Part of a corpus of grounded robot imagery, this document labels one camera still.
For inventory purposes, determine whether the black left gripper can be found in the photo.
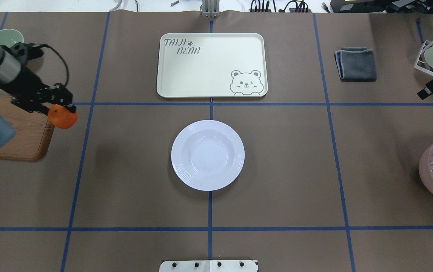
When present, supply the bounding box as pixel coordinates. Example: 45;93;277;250
0;68;77;116

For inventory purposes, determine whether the orange fruit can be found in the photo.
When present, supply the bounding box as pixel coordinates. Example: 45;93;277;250
48;105;78;129

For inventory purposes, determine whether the white round plate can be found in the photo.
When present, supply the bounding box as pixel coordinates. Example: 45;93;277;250
170;119;245;191

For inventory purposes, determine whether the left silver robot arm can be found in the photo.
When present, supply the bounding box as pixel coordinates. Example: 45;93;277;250
0;42;78;149

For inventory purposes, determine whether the cream bear tray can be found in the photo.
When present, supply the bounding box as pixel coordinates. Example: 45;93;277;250
156;33;268;98

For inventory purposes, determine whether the wooden cutting board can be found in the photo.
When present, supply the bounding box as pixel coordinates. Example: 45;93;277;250
0;94;54;162

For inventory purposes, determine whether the green ceramic bowl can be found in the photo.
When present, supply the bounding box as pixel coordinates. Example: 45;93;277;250
0;29;25;48

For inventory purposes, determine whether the folded grey cloth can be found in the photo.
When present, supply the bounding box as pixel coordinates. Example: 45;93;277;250
334;46;377;82

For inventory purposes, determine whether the black usb hub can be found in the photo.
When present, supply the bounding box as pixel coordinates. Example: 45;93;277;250
248;0;311;13

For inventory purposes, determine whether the black wrist camera with cable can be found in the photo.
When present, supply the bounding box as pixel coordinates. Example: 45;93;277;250
7;42;70;88

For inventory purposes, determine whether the aluminium frame post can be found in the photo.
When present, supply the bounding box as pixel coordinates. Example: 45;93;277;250
200;0;221;19

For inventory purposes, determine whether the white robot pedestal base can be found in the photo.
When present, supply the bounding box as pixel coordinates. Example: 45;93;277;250
159;260;259;272

